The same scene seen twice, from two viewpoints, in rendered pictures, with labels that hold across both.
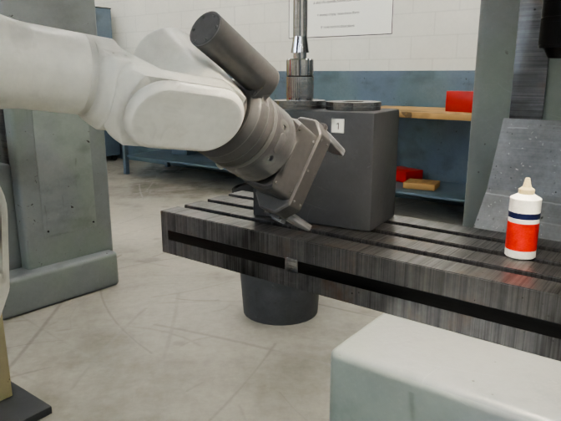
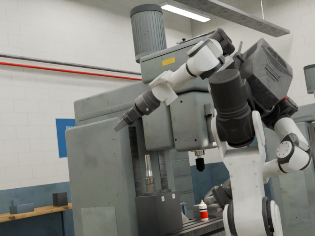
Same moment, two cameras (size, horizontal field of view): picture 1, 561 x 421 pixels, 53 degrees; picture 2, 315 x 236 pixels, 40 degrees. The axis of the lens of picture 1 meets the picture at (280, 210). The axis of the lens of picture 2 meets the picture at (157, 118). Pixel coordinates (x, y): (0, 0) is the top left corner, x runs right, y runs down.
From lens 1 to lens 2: 2.23 m
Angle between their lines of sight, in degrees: 89
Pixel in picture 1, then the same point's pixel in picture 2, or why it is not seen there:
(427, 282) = (215, 226)
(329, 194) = (175, 219)
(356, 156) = (177, 204)
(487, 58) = (127, 178)
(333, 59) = not seen: outside the picture
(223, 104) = not seen: hidden behind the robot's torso
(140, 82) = not seen: hidden behind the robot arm
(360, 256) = (204, 227)
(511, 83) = (134, 185)
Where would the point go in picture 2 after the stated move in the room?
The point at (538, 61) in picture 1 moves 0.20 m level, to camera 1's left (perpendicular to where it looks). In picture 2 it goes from (139, 178) to (136, 179)
